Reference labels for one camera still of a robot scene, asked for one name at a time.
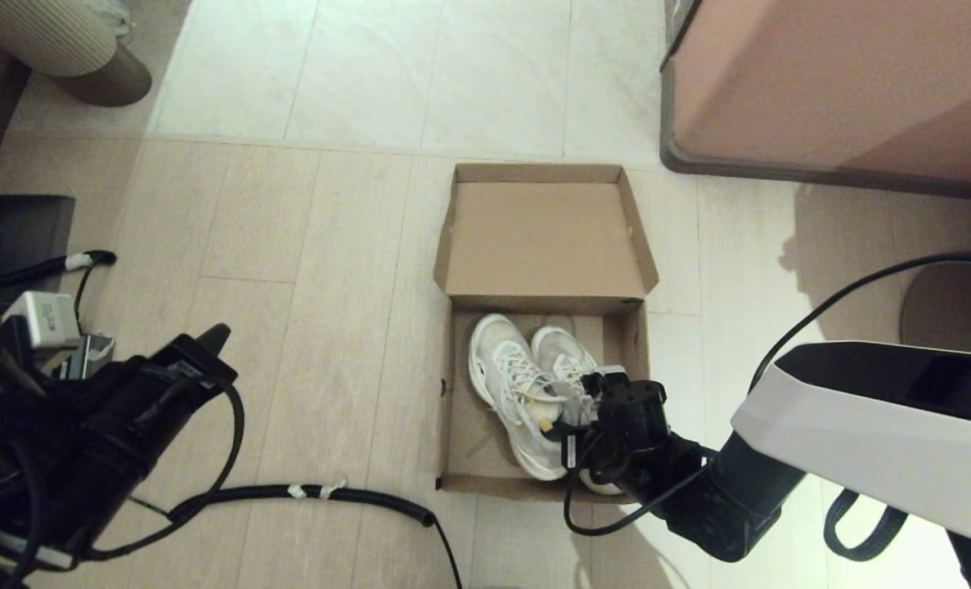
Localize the white sneaker with laces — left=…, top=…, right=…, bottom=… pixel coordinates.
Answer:
left=469, top=313, right=572, bottom=482
left=530, top=326, right=627, bottom=497

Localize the brown cardboard shoe box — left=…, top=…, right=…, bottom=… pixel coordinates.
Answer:
left=434, top=162, right=663, bottom=501

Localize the grey power supply unit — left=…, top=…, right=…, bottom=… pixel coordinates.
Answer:
left=56, top=331, right=118, bottom=381

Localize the round brown furniture base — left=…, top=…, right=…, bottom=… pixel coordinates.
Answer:
left=901, top=260, right=971, bottom=357

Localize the ribbed beige round bin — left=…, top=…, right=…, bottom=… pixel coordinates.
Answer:
left=0, top=0, right=155, bottom=109

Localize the pink brown cabinet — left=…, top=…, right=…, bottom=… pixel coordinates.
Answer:
left=661, top=0, right=971, bottom=203

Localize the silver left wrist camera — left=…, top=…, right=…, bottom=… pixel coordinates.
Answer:
left=2, top=290, right=83, bottom=350

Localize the black corrugated floor cable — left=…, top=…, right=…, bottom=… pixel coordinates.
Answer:
left=121, top=483, right=463, bottom=589

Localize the black hose with white tape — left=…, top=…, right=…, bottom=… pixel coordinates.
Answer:
left=0, top=250, right=119, bottom=335

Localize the thick black cable loop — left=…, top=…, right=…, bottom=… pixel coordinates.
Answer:
left=823, top=487, right=911, bottom=562

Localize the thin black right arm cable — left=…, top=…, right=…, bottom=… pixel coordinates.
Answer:
left=563, top=252, right=971, bottom=537

